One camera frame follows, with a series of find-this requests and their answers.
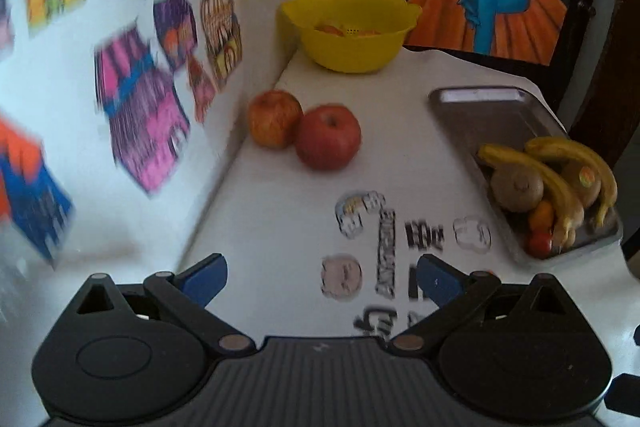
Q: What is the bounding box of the yellow scalloped plastic bowl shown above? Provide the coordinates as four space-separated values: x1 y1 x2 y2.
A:
279 0 423 74

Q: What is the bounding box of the orange mandarin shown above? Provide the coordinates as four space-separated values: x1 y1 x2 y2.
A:
528 199 555 230

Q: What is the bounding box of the metal tray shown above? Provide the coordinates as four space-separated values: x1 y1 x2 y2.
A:
428 87 624 269

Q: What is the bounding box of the red apple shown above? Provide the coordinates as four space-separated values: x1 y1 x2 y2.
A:
295 105 362 171

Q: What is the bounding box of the yellow banana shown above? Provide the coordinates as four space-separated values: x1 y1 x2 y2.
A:
524 136 618 229
476 145 586 253

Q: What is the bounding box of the house drawings wall poster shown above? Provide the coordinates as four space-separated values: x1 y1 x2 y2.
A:
0 0 278 265

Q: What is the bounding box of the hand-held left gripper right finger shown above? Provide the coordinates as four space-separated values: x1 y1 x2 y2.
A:
392 254 571 353

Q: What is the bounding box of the pale yellow-red apple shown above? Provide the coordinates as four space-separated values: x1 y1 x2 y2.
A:
248 90 304 150

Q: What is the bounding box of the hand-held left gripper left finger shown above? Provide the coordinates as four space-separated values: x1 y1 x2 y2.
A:
72 253 253 355

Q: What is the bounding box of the red cherry tomato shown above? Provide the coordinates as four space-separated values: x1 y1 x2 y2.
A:
525 229 553 259

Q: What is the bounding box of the brown kiwi with sticker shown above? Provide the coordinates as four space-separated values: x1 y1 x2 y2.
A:
562 159 603 208

